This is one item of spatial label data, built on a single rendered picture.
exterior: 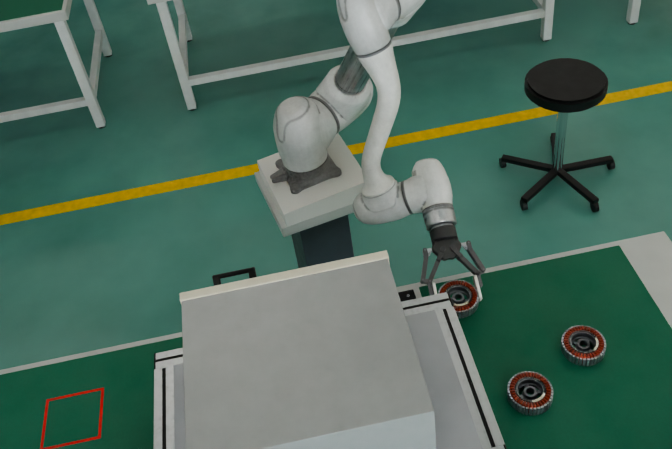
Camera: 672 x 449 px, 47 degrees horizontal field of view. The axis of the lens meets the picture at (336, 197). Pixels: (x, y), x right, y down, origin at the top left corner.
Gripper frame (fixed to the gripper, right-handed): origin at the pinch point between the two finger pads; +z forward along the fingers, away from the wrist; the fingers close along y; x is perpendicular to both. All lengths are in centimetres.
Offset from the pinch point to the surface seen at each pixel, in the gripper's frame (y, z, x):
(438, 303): 10.9, 8.5, 37.4
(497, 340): -8.0, 13.3, -0.9
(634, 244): -57, -9, -12
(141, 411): 89, 15, -1
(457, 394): 13, 30, 48
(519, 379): -9.0, 25.3, 9.2
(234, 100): 69, -172, -183
